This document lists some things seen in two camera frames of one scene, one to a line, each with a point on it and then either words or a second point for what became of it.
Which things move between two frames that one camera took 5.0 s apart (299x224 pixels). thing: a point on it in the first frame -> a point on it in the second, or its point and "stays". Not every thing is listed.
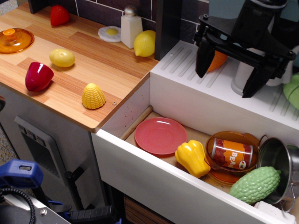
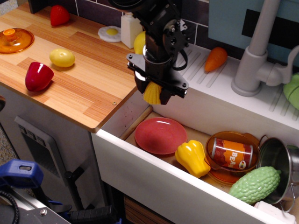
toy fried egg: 110,33 stays
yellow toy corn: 92,97 -> 152,93
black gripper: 250,36 -> 157,68
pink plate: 160,135 stays
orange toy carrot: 219,60 stays
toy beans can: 232,154 stays
